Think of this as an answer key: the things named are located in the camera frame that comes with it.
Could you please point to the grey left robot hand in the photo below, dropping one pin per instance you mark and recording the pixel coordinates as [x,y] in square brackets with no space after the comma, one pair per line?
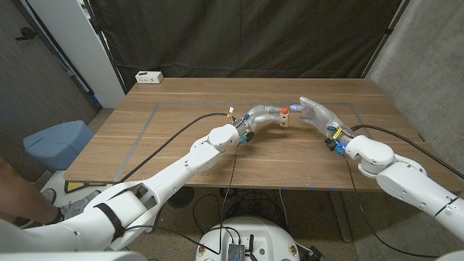
[257,116]

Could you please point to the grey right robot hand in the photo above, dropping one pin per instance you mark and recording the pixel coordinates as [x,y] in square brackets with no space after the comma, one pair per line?
[322,116]

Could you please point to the wooden block with holes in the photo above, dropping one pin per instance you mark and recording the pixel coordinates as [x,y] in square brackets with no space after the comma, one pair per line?
[284,119]

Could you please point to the red-headed wooden screw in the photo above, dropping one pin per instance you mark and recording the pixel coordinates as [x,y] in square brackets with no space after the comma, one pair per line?
[284,110]

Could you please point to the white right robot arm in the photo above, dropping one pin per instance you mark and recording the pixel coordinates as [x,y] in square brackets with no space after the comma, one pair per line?
[413,181]

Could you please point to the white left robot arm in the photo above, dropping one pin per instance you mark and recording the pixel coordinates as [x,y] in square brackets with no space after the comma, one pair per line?
[163,181]

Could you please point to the large wooden board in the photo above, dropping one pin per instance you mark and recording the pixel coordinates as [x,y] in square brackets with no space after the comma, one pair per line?
[181,103]

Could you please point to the black backdrop curtain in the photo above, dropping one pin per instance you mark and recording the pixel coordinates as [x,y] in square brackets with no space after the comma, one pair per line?
[235,36]

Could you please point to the grey table leg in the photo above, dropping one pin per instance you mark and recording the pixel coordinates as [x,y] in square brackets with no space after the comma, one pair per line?
[340,214]

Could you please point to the black backdrop stand pole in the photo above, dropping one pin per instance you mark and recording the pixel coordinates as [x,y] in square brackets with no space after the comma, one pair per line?
[386,36]
[105,47]

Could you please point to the round black floor grille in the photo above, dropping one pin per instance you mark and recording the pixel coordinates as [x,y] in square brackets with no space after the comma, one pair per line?
[182,197]

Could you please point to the white power strip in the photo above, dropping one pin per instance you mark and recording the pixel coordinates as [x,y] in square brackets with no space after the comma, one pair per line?
[148,77]

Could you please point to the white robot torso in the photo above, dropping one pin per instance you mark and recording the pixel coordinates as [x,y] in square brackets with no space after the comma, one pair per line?
[261,235]

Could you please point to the black antenna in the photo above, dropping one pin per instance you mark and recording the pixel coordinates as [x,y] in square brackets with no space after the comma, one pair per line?
[251,243]

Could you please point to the grey electronics module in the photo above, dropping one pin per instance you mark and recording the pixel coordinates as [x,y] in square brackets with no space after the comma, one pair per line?
[236,252]

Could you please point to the black floor device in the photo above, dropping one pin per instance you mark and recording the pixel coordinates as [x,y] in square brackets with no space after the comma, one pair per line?
[315,254]

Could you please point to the white cabinet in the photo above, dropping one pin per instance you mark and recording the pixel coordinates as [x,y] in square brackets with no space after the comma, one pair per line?
[79,47]

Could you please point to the light blue stool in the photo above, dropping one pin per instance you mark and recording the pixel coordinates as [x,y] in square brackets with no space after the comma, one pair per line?
[58,143]

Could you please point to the grey sneaker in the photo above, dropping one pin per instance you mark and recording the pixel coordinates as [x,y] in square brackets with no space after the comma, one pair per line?
[49,195]
[78,207]

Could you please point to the white floor platform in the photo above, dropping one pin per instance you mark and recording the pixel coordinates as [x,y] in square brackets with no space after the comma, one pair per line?
[54,178]

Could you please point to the person's bare leg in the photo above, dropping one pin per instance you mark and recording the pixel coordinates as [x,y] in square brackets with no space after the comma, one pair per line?
[21,201]

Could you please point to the dark wall rail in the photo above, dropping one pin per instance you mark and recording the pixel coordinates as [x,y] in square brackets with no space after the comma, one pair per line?
[54,50]

